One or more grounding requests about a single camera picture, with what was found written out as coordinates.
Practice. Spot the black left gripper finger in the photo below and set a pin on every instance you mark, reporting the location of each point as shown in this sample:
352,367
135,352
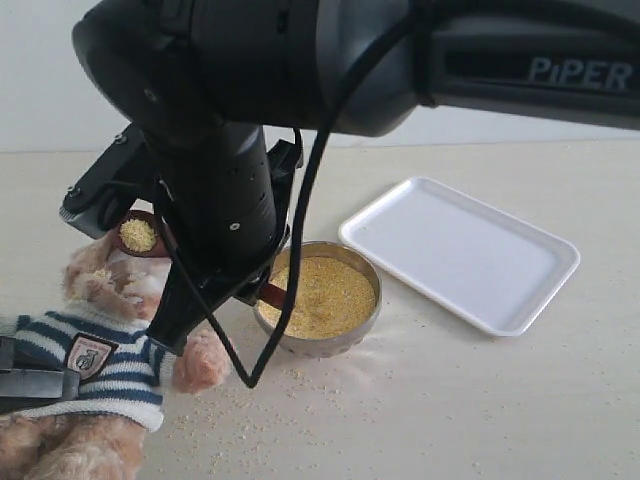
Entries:
28,383

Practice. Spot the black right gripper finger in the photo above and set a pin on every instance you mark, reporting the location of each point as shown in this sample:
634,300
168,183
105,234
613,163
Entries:
257,288
180,310

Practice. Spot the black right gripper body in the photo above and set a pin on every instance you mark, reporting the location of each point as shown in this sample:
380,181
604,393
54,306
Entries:
222,212

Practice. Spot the plush teddy bear striped sweater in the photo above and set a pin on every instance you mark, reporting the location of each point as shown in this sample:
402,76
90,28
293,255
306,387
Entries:
100,332

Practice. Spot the dark red wooden spoon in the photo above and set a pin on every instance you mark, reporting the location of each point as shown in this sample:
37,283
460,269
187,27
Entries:
137,235

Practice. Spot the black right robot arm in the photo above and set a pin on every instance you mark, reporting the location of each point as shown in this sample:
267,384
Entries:
199,80

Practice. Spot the yellow millet grain in bowl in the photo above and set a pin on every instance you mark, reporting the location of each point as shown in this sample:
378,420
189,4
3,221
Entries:
332,299

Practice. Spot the stainless steel bowl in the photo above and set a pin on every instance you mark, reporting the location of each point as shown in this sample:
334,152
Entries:
326,348

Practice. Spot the white rectangular plastic tray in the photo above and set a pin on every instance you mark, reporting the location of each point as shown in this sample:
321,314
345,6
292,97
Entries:
489,268

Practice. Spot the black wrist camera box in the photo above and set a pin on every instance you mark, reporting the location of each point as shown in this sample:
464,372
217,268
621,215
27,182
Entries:
120,176

